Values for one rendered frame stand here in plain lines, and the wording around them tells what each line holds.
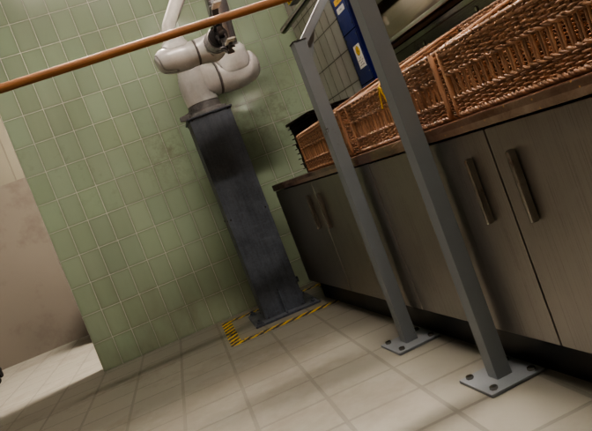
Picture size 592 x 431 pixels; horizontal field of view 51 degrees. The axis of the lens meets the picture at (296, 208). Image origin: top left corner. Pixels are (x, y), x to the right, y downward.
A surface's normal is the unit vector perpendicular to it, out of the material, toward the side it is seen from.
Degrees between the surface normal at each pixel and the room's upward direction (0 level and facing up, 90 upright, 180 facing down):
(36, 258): 90
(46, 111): 90
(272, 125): 90
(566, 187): 90
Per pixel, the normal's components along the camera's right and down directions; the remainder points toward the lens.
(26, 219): 0.19, -0.02
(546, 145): -0.90, 0.36
